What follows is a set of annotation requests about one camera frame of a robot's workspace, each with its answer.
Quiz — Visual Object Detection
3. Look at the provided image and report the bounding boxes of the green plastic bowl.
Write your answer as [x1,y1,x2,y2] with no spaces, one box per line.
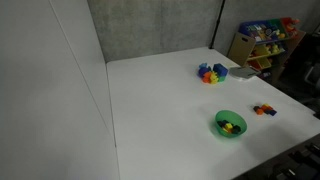
[210,110,247,138]

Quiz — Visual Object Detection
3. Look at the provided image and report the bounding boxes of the black vertical pole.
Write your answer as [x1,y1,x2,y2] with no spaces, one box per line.
[208,0,226,49]

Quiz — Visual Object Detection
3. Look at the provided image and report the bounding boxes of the small blocks inside bowl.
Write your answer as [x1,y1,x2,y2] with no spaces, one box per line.
[217,120,242,135]

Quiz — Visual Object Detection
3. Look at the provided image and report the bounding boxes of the small yellow orange block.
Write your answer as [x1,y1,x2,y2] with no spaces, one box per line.
[261,104,272,110]

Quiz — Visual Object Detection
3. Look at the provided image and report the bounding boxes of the wooden toy shelf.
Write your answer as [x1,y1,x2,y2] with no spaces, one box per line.
[227,17,306,80]

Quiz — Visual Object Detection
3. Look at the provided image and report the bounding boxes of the colourful large block pile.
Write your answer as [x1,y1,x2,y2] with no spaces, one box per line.
[198,63,228,84]

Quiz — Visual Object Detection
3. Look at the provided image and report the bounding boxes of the large blue block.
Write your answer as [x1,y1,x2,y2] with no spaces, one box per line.
[213,63,228,76]

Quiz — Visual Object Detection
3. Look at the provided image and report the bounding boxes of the small blue block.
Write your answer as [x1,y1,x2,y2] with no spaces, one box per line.
[265,109,277,116]

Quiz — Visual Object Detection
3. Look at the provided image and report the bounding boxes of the small dark red block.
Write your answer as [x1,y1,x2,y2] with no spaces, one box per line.
[253,106,260,112]

